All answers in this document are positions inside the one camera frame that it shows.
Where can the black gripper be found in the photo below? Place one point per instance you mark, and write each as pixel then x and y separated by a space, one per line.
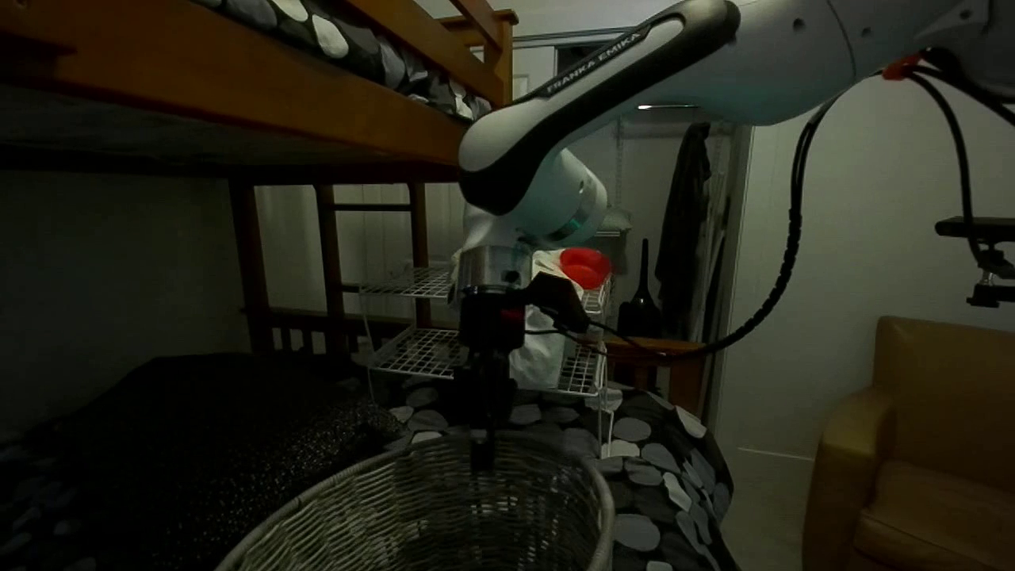
pixel 490 327

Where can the gray woven wicker basket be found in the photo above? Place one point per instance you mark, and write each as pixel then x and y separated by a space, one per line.
pixel 429 510

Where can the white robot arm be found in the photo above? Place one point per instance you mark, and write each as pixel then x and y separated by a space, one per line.
pixel 749 61

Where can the white cloth bag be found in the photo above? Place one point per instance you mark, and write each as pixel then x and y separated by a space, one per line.
pixel 497 255

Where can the black dustpan brush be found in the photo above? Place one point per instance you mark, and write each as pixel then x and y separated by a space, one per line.
pixel 638 316

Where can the red plastic cup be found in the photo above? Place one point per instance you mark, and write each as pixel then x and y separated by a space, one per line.
pixel 585 266

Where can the small wooden side table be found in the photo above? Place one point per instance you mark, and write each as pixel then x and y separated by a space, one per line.
pixel 671 370

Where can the black hanging garment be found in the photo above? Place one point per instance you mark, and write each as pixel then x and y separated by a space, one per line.
pixel 677 259

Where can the black spotted bed cover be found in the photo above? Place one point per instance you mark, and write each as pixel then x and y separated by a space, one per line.
pixel 173 465

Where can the black spotted upper mattress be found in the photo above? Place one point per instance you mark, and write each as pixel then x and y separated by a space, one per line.
pixel 352 49

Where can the tan leather armchair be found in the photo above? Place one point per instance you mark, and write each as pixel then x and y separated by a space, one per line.
pixel 918 468

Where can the white wire shelf rack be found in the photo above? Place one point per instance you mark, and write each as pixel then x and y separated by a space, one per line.
pixel 422 349

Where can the wooden bunk bed frame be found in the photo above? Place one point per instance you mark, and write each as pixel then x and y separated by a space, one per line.
pixel 215 89

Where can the black camera on stand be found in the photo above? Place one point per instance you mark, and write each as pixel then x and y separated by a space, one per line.
pixel 996 272

